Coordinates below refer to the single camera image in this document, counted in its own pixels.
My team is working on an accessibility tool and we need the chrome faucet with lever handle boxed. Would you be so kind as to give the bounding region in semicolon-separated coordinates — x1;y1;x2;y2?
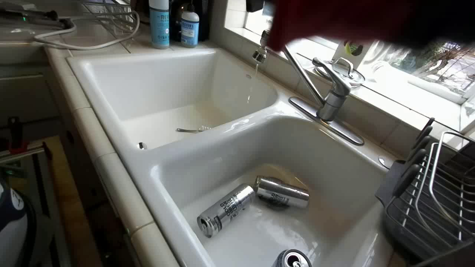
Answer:
284;46;365;145

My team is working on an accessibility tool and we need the dark red robot arm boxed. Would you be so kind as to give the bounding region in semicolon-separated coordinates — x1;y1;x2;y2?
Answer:
267;0;475;50

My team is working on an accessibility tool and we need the white double basin sink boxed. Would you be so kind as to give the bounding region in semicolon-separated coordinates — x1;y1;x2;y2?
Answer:
70;47;393;267

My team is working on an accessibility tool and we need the metal utensil in sink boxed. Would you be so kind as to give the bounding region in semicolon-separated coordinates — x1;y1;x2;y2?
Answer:
175;128;209;134

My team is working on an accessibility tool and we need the silver can right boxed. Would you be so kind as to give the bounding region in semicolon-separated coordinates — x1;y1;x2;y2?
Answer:
255;177;310;208

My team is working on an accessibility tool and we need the silver can left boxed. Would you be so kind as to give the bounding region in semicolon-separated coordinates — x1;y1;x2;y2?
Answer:
197;184;255;237

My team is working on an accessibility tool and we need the small blue white bottle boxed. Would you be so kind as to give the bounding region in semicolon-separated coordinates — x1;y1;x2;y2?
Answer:
180;3;199;47

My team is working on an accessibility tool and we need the white item on windowsill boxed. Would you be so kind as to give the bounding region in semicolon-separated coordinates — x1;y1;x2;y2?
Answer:
331;40;379;83

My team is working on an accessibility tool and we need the blue white spray bottle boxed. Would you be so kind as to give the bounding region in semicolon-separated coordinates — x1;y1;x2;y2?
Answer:
148;0;169;47

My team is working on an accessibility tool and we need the black dish drying rack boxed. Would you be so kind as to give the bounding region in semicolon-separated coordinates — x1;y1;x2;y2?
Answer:
376;119;475;267

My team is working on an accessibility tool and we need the black tool on counter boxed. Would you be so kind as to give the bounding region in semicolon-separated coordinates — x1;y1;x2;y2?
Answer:
0;7;73;30

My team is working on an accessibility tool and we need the white appliance lower left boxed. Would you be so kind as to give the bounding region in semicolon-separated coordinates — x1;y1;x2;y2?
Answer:
0;182;28;267

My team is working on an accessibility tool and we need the white cable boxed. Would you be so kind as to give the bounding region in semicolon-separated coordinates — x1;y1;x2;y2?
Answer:
31;7;143;52

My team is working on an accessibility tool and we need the wire rack top left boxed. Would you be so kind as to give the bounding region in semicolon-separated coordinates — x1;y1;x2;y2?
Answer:
79;0;140;37

